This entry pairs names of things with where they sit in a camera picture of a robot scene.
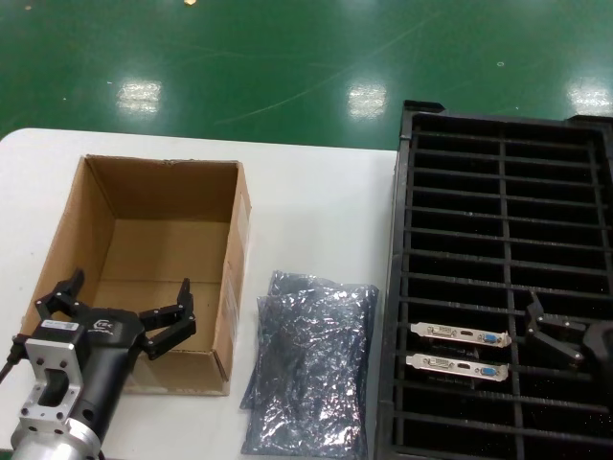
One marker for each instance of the brown cardboard box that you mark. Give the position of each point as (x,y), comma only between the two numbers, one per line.
(158,191)

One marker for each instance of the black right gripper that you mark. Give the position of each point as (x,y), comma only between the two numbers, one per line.
(601,354)

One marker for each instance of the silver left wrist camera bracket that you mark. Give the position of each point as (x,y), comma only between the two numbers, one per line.
(33,364)

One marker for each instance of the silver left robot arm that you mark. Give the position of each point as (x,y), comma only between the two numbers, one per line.
(52,441)

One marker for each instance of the graphics card with silver bracket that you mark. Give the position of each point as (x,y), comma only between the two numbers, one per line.
(455,367)
(460,334)

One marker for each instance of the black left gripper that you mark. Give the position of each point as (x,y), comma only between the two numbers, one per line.
(112,345)

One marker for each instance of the empty grey antistatic bag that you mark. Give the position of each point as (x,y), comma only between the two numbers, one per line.
(335,287)

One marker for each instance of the black slotted plastic container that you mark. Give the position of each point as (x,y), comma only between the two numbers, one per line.
(400,239)

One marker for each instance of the crinkled grey antistatic bag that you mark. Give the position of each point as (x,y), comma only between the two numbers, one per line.
(306,374)

